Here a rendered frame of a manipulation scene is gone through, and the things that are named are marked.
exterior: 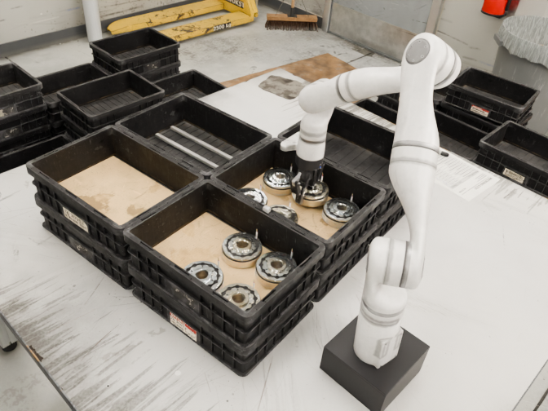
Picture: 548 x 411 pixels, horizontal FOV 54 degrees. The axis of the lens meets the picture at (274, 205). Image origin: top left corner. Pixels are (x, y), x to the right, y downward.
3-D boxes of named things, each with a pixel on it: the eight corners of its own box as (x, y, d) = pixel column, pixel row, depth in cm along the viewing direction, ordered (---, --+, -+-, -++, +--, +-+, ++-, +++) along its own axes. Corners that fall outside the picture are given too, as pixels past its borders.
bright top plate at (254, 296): (269, 299, 124) (269, 298, 124) (240, 325, 118) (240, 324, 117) (236, 278, 129) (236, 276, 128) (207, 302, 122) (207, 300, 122)
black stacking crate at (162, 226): (320, 280, 137) (327, 247, 129) (245, 354, 118) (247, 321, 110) (207, 211, 154) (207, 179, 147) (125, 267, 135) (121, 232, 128)
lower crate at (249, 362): (316, 308, 144) (322, 277, 136) (243, 383, 124) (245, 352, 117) (207, 239, 161) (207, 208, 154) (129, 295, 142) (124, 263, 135)
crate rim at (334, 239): (386, 196, 150) (388, 190, 148) (327, 253, 131) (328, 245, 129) (274, 142, 167) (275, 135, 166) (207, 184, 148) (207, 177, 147)
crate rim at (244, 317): (327, 253, 131) (328, 245, 129) (247, 327, 111) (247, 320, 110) (207, 184, 148) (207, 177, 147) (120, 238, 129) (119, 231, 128)
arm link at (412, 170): (443, 150, 103) (393, 143, 104) (422, 291, 99) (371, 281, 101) (436, 161, 112) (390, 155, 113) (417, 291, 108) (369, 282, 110)
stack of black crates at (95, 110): (137, 144, 297) (130, 68, 268) (170, 169, 281) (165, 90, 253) (70, 171, 273) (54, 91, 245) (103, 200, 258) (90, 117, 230)
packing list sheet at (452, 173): (502, 178, 198) (502, 177, 198) (472, 203, 185) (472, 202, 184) (426, 140, 215) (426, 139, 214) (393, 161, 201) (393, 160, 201)
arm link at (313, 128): (312, 124, 146) (293, 136, 141) (320, 72, 137) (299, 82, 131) (334, 134, 143) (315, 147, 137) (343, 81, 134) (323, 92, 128)
